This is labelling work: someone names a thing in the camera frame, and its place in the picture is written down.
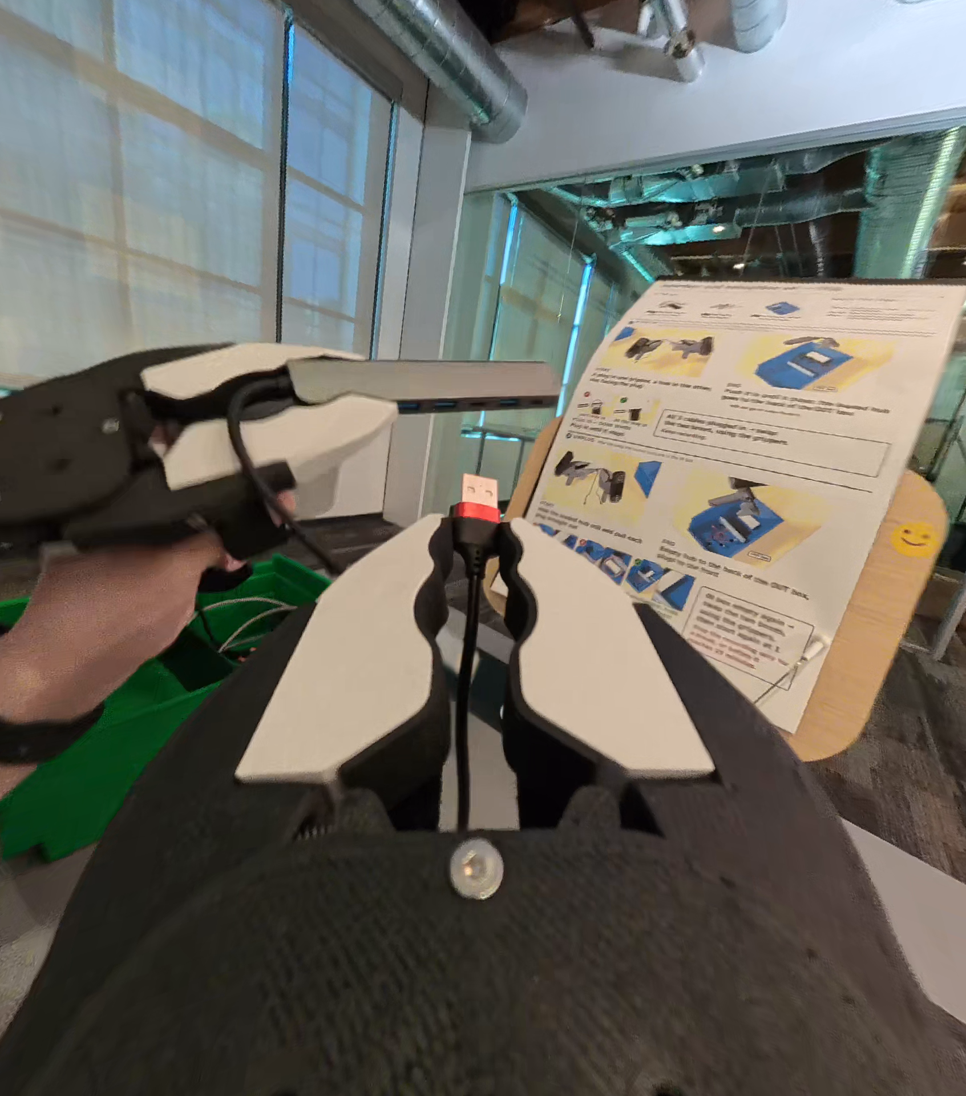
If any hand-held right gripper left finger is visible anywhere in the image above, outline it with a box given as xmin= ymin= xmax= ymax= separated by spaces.
xmin=236 ymin=514 xmax=455 ymax=789

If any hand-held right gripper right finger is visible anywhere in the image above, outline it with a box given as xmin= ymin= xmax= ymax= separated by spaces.
xmin=500 ymin=518 xmax=717 ymax=784

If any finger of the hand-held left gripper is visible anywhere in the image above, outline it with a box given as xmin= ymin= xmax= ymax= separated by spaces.
xmin=159 ymin=396 xmax=400 ymax=521
xmin=140 ymin=342 xmax=368 ymax=404

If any grey braided usb cable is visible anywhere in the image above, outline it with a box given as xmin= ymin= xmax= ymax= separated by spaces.
xmin=207 ymin=595 xmax=302 ymax=662

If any dark grey usb hub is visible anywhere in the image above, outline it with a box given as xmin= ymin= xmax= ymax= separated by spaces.
xmin=286 ymin=357 xmax=563 ymax=418

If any red-tipped black usb cable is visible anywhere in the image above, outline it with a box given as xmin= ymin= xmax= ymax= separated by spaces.
xmin=448 ymin=473 xmax=505 ymax=833

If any green plastic bin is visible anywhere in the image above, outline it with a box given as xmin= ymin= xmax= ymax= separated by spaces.
xmin=0 ymin=552 xmax=334 ymax=863

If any person's left hand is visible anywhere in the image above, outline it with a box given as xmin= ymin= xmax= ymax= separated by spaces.
xmin=0 ymin=488 xmax=300 ymax=729

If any large window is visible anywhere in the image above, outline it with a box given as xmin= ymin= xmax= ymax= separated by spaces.
xmin=0 ymin=0 xmax=398 ymax=386

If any instruction sheet on wooden stand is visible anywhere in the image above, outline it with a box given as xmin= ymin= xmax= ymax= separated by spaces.
xmin=483 ymin=276 xmax=952 ymax=763

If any black wristband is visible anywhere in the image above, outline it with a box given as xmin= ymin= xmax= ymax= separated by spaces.
xmin=0 ymin=622 xmax=104 ymax=765

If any printed instruction sheet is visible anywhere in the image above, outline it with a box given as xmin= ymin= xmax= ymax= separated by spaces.
xmin=526 ymin=278 xmax=966 ymax=735

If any cardboard box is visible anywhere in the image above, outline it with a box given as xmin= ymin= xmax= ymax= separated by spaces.
xmin=918 ymin=569 xmax=966 ymax=639

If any silver spiral duct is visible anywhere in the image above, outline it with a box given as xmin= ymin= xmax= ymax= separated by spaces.
xmin=353 ymin=0 xmax=529 ymax=144
xmin=729 ymin=0 xmax=789 ymax=54

